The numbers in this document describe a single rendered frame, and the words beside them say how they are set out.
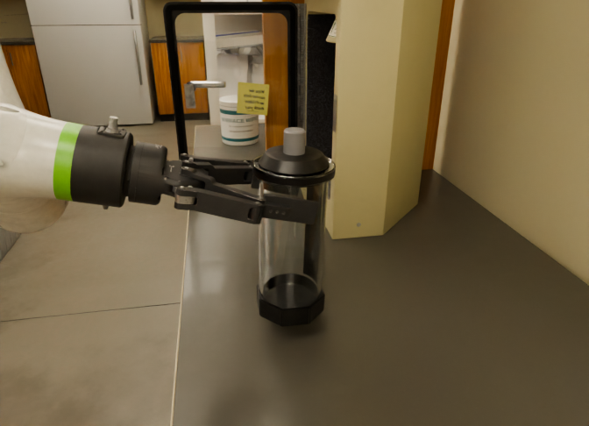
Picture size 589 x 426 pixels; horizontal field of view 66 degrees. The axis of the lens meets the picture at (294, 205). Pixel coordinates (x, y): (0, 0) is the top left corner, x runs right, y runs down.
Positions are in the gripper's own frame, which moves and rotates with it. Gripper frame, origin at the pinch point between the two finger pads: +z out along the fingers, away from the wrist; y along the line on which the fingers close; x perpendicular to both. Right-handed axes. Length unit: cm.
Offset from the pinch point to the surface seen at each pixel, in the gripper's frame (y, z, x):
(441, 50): 61, 48, -24
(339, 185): 24.7, 16.3, 5.7
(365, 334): -4.5, 15.2, 18.4
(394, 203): 27.9, 30.9, 8.8
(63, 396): 89, -43, 129
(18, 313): 148, -77, 138
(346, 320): -0.9, 13.5, 18.8
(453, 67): 63, 54, -20
